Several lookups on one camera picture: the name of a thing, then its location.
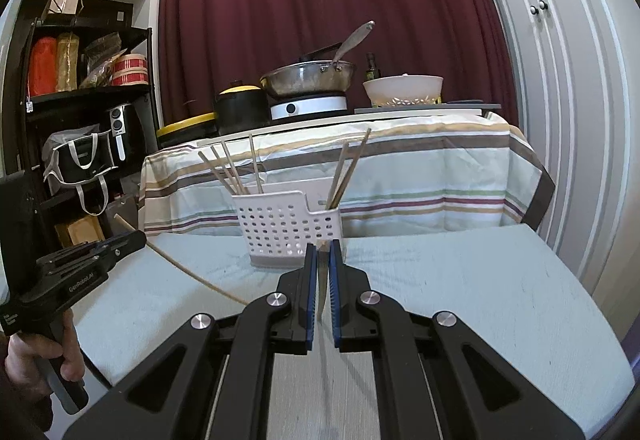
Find black tote bag white handles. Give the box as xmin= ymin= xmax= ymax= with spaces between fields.
xmin=42 ymin=130 xmax=118 ymax=215

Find long wooden chopstick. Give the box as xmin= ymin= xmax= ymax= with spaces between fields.
xmin=248 ymin=133 xmax=265 ymax=195
xmin=326 ymin=141 xmax=351 ymax=211
xmin=318 ymin=242 xmax=331 ymax=321
xmin=197 ymin=151 xmax=243 ymax=197
xmin=112 ymin=214 xmax=249 ymax=307
xmin=332 ymin=128 xmax=373 ymax=211
xmin=210 ymin=146 xmax=248 ymax=195
xmin=221 ymin=139 xmax=251 ymax=195

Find clear plastic bags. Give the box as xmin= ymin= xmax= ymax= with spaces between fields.
xmin=79 ymin=32 xmax=128 ymax=89

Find person's left forearm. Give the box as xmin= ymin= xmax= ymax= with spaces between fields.
xmin=0 ymin=370 xmax=55 ymax=438

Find steel frying pan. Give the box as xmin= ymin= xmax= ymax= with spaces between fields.
xmin=260 ymin=44 xmax=357 ymax=98

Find person's left hand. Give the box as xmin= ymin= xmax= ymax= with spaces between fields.
xmin=4 ymin=310 xmax=87 ymax=403

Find black silver air fryer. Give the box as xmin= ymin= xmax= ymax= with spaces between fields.
xmin=105 ymin=104 xmax=137 ymax=161

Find black pot with yellow lid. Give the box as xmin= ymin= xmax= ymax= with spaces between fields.
xmin=214 ymin=80 xmax=271 ymax=137

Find white colander bowl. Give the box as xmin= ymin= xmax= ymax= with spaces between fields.
xmin=362 ymin=74 xmax=445 ymax=108

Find white induction cooker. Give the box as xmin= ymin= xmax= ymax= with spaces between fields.
xmin=269 ymin=94 xmax=349 ymax=121

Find grey metal spatula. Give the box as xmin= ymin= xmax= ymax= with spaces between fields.
xmin=332 ymin=20 xmax=376 ymax=70

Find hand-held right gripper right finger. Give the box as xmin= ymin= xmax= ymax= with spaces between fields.
xmin=327 ymin=239 xmax=586 ymax=440

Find light blue table cover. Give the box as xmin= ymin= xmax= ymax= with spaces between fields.
xmin=75 ymin=225 xmax=636 ymax=440

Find tan packet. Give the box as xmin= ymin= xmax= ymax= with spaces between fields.
xmin=56 ymin=32 xmax=81 ymax=91

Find black flat box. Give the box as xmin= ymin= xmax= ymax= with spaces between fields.
xmin=22 ymin=0 xmax=136 ymax=28

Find white wardrobe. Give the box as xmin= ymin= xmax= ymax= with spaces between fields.
xmin=457 ymin=0 xmax=640 ymax=341

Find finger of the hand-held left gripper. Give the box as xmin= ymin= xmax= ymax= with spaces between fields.
xmin=37 ymin=230 xmax=148 ymax=271

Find black shelf unit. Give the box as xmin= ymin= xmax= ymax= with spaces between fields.
xmin=17 ymin=0 xmax=156 ymax=245

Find light wooden box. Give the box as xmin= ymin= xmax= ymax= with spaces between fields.
xmin=54 ymin=215 xmax=106 ymax=248

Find flat black yellow-rimmed pan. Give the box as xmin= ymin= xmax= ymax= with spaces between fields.
xmin=156 ymin=114 xmax=218 ymax=151

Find red striped round box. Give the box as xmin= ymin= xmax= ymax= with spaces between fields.
xmin=110 ymin=53 xmax=149 ymax=87

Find striped tablecloth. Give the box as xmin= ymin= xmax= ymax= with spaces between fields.
xmin=137 ymin=112 xmax=556 ymax=238

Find white perforated utensil basket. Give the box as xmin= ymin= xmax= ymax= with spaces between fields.
xmin=232 ymin=191 xmax=346 ymax=269

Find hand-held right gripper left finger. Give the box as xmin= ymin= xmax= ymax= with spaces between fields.
xmin=62 ymin=242 xmax=318 ymax=440

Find grey flat tray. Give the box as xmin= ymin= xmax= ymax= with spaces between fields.
xmin=354 ymin=100 xmax=502 ymax=115

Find red packet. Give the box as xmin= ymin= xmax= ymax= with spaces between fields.
xmin=27 ymin=37 xmax=58 ymax=96

